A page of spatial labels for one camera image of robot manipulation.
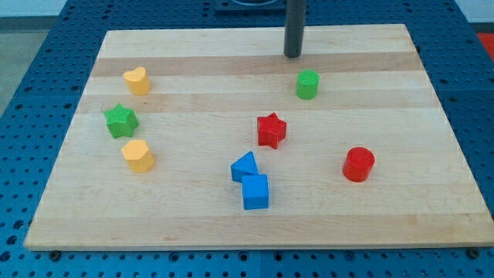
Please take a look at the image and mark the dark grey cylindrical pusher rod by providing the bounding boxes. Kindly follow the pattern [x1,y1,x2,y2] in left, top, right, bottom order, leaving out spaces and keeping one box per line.
[283,0,307,59]

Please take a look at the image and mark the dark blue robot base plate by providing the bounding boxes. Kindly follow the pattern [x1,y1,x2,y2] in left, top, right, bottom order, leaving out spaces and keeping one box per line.
[212,0,286,14]

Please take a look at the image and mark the blue cube block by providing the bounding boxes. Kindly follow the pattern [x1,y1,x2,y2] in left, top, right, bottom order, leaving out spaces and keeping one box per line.
[242,174,269,210]

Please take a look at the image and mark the yellow heart block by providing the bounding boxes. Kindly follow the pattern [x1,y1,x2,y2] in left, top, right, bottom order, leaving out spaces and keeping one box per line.
[123,66,151,96]

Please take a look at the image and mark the yellow pentagon block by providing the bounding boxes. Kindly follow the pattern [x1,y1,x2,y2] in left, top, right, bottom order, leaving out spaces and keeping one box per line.
[121,139,154,173]

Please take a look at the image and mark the light wooden board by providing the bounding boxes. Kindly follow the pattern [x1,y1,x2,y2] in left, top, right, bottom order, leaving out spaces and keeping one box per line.
[24,24,493,251]

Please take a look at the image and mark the green star block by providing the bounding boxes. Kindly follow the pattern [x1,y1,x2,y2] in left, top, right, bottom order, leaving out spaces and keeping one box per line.
[103,103,139,138]

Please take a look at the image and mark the blue triangle block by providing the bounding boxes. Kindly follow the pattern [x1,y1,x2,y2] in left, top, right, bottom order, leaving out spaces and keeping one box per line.
[230,151,259,182]

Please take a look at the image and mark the red star block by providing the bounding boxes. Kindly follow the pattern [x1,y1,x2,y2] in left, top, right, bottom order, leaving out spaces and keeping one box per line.
[257,113,287,149]

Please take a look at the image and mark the green cylinder block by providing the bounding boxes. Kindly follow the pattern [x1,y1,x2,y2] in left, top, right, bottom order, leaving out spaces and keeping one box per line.
[296,69,320,100]

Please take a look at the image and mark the red cylinder block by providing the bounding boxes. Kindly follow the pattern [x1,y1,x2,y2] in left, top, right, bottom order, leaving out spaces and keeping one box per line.
[342,147,375,182]

